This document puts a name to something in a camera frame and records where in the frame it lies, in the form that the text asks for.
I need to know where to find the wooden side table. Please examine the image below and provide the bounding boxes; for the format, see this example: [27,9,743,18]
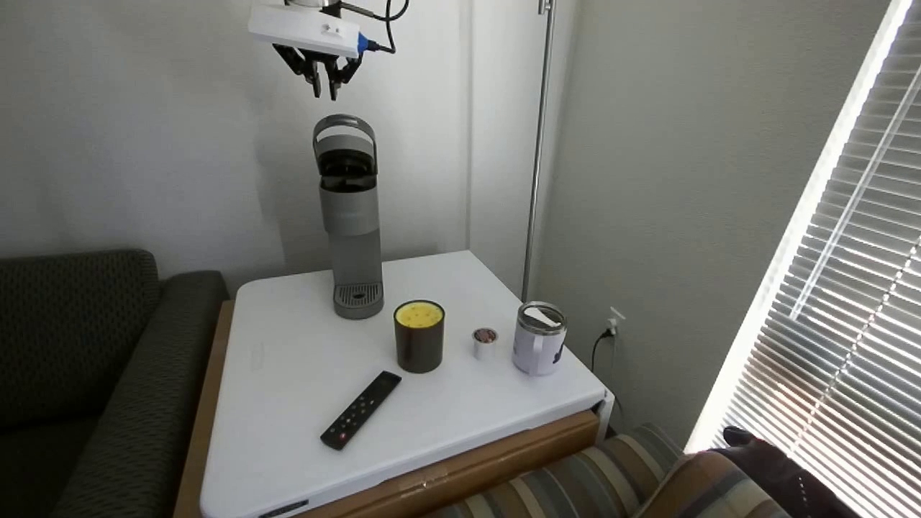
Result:
[170,297,601,518]

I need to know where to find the white plastic board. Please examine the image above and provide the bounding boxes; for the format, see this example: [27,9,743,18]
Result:
[198,251,617,518]

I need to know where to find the dark brown cloth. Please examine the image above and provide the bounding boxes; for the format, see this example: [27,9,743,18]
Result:
[717,427,860,518]

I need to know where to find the black power cable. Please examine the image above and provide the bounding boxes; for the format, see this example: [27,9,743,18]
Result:
[584,326,617,379]

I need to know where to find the white insulated mug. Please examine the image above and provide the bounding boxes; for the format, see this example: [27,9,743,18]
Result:
[510,299,571,379]

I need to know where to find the black remote control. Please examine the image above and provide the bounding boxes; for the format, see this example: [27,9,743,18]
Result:
[320,369,404,454]

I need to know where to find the thin metal pole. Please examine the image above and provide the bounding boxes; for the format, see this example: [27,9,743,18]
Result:
[517,0,556,303]

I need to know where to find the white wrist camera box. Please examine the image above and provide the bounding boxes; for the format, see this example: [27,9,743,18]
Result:
[248,4,373,60]

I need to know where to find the dark glass yellow candle jar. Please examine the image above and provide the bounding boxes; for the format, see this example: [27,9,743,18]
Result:
[391,297,448,376]

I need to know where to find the small coffee pod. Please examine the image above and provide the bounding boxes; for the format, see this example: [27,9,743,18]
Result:
[468,326,500,362]

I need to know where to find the grey tall pitcher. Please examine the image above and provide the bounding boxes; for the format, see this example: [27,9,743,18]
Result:
[310,113,385,323]

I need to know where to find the white window blinds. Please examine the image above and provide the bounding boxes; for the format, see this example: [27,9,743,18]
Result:
[684,0,921,518]

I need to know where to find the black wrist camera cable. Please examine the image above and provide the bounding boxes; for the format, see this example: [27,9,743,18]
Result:
[333,0,411,57]

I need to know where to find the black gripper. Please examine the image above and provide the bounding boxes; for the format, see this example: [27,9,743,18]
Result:
[271,0,365,103]

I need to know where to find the striped fabric sofa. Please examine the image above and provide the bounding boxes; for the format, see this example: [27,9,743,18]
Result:
[419,430,799,518]

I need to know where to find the dark grey sofa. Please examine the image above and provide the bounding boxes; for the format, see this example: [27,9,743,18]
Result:
[0,247,232,518]

